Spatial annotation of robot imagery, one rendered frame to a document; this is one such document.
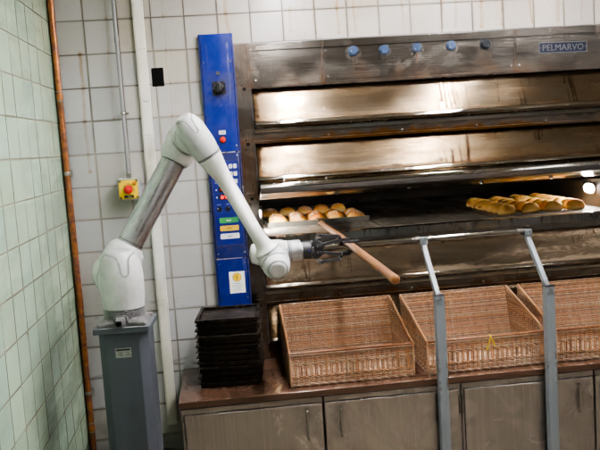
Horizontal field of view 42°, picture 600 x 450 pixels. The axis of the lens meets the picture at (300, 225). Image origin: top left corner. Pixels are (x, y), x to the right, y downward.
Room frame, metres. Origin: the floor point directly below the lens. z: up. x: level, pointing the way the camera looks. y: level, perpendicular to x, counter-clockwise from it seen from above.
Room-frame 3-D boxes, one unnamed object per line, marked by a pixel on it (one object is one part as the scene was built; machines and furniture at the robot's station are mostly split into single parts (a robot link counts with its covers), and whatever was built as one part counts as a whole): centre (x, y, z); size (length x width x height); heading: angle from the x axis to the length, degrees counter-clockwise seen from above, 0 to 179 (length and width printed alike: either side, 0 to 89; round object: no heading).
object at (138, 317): (2.90, 0.68, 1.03); 0.22 x 0.18 x 0.06; 2
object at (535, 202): (4.37, -1.24, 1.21); 0.61 x 0.48 x 0.06; 5
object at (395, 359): (3.55, -0.16, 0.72); 0.56 x 0.49 x 0.28; 95
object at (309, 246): (3.19, -0.05, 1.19); 0.09 x 0.07 x 0.08; 96
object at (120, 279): (2.93, 0.68, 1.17); 0.18 x 0.16 x 0.22; 22
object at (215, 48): (4.70, 0.43, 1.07); 1.93 x 0.16 x 2.15; 5
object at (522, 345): (3.61, -0.76, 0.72); 0.56 x 0.49 x 0.28; 96
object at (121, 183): (3.69, 0.78, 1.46); 0.10 x 0.07 x 0.10; 95
